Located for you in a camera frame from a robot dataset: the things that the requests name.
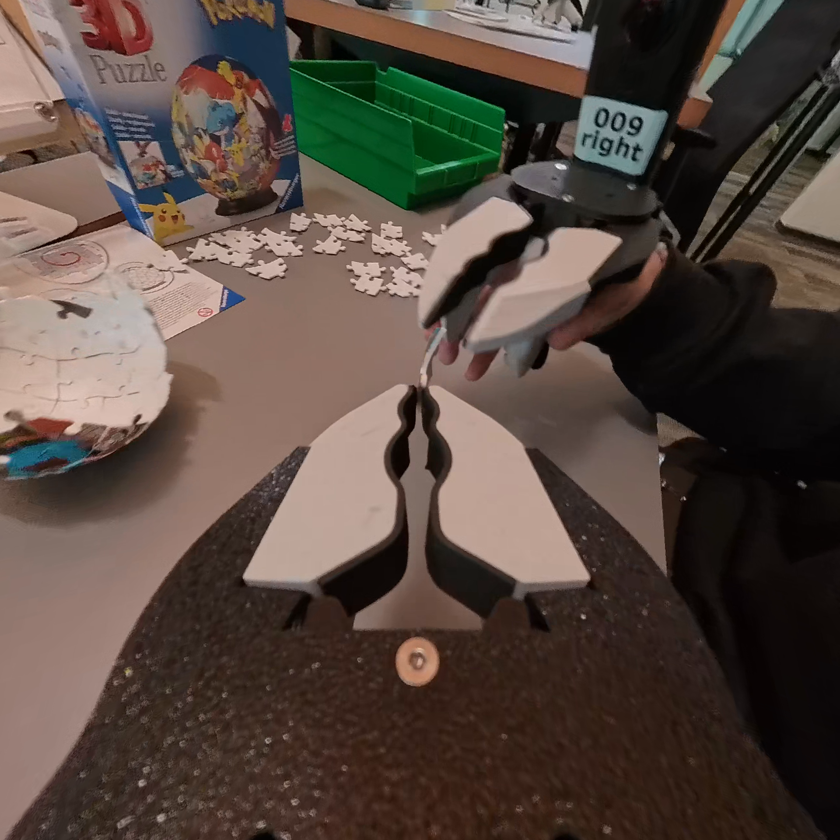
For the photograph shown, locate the white printed leaflet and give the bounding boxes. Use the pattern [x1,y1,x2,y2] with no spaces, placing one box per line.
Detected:
[20,223,247,342]

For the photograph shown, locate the blue puzzle box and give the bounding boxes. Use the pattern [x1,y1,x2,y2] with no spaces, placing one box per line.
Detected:
[39,0,306,247]

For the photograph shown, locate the partly built puzzle ball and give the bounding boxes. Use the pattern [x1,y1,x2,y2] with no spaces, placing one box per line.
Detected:
[0,272,175,483]

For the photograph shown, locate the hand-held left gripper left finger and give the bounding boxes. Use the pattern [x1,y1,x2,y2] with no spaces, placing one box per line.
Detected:
[243,385,417,618]

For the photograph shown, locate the wooden table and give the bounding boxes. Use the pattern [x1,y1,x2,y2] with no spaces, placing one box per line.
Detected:
[285,0,716,129]

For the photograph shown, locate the scattered loose puzzle pieces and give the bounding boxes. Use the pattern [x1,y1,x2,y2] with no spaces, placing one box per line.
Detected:
[187,211,455,299]

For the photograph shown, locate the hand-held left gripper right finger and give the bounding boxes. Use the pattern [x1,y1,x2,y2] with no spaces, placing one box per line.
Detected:
[420,385,592,619]

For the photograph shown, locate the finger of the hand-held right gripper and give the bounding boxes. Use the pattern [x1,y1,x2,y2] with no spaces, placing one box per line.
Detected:
[418,197,534,330]
[462,226,623,355]

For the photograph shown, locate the person's right hand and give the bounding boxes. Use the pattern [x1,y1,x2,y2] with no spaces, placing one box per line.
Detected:
[436,243,668,383]

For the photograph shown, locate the white clamp bar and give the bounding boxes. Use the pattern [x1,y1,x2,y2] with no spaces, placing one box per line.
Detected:
[0,7,67,152]

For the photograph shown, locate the white tray with clear clips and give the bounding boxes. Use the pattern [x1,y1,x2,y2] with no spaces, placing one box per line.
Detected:
[0,190,80,258]

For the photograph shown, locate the black tripod stand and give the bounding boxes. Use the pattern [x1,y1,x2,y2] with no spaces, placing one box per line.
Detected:
[689,66,840,263]

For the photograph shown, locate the person's right forearm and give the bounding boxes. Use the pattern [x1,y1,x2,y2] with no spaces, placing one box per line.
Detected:
[587,243,840,473]

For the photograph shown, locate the white puzzle piece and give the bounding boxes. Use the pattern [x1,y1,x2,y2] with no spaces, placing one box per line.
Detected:
[419,328,448,391]

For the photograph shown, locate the green plastic bin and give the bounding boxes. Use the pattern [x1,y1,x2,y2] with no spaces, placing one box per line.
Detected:
[289,59,506,211]

